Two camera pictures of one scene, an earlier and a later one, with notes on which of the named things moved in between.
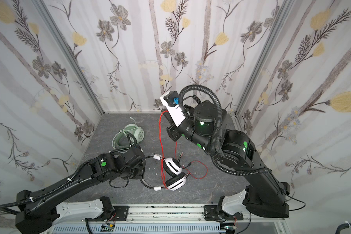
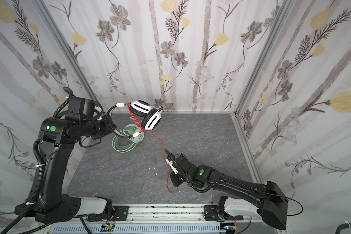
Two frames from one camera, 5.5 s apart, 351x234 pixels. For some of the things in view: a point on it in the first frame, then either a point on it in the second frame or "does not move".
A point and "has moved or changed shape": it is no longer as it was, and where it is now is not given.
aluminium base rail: (145, 213) does not move
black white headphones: (177, 178) has moved or changed shape
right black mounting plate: (210, 213) does not move
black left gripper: (139, 163) -> (108, 126)
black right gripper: (174, 133) -> (179, 166)
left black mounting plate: (122, 212) does not move
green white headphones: (128, 137) does not move
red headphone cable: (163, 158) -> (163, 149)
